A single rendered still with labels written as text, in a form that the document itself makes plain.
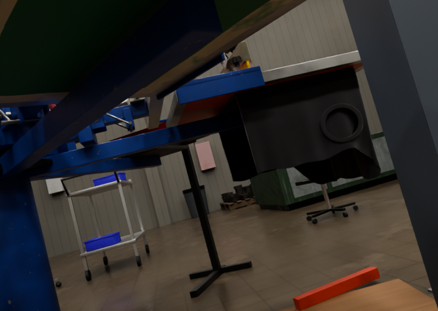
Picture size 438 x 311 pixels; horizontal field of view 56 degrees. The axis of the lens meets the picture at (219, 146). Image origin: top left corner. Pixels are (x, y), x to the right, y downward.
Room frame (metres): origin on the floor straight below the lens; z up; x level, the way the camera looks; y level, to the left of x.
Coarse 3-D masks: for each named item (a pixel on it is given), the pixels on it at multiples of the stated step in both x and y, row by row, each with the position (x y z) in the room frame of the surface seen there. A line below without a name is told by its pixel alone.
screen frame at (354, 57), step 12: (324, 60) 1.44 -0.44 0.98; (336, 60) 1.45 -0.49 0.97; (348, 60) 1.46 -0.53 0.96; (360, 60) 1.47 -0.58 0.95; (264, 72) 1.39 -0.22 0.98; (276, 72) 1.40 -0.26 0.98; (288, 72) 1.41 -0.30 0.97; (300, 72) 1.42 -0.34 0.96; (312, 72) 1.45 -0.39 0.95; (180, 108) 1.45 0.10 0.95; (168, 120) 1.73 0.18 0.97
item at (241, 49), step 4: (240, 44) 1.47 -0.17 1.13; (244, 44) 1.48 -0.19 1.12; (236, 48) 1.51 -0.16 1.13; (240, 48) 1.47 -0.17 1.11; (244, 48) 1.48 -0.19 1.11; (236, 52) 1.53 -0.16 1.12; (240, 52) 1.48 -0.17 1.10; (244, 52) 1.48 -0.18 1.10; (248, 52) 1.48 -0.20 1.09; (232, 56) 1.59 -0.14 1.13; (236, 56) 1.54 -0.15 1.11; (240, 56) 1.50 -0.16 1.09; (244, 56) 1.47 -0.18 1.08; (248, 56) 1.48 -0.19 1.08; (228, 60) 1.65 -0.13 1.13; (244, 60) 1.47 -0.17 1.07; (248, 60) 1.48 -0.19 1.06; (232, 68) 1.63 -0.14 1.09; (220, 72) 1.83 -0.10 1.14; (224, 72) 1.76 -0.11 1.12
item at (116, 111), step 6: (138, 102) 1.56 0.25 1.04; (144, 102) 1.57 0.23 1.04; (114, 108) 1.54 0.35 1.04; (120, 108) 1.55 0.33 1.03; (132, 108) 1.56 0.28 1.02; (138, 108) 1.56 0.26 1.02; (144, 108) 1.56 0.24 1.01; (114, 114) 1.54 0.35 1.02; (120, 114) 1.55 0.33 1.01; (132, 114) 1.55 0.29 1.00; (138, 114) 1.56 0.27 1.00; (144, 114) 1.57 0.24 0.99; (108, 120) 1.54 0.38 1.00; (114, 120) 1.54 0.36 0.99
